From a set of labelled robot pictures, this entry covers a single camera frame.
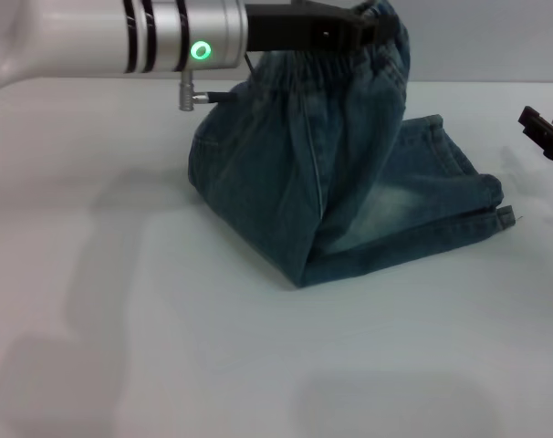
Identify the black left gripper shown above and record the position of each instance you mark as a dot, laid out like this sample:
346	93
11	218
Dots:
295	32

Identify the blue denim shorts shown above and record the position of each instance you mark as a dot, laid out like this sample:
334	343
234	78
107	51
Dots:
304	182

